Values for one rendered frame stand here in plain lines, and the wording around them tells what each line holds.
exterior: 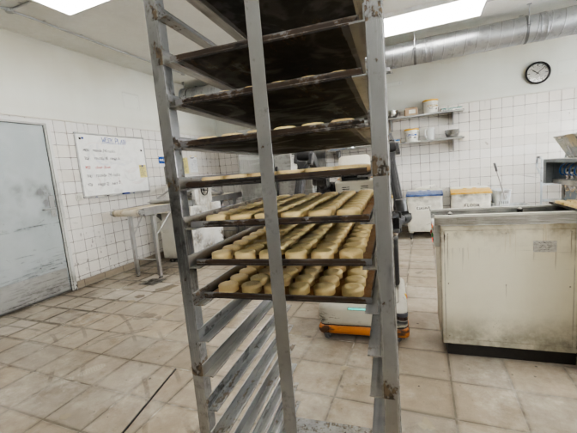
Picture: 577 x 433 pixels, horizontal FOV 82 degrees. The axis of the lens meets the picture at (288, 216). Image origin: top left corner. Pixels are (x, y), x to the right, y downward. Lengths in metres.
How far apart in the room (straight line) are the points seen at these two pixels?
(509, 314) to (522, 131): 4.33
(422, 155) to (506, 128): 1.25
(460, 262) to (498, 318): 0.39
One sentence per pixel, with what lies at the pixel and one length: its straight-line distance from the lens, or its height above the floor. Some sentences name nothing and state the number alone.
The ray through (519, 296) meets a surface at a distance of 2.39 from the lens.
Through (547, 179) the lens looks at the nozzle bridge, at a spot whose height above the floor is 1.05.
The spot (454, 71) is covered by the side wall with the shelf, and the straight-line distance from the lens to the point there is 6.37.
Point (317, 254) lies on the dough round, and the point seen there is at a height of 1.06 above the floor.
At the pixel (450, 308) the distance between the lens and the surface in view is 2.36.
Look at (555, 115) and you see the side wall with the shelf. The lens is 6.49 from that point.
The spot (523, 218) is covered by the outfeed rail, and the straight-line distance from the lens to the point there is 2.28.
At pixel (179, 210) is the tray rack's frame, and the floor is 1.17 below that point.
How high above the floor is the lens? 1.24
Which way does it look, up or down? 8 degrees down
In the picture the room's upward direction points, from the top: 5 degrees counter-clockwise
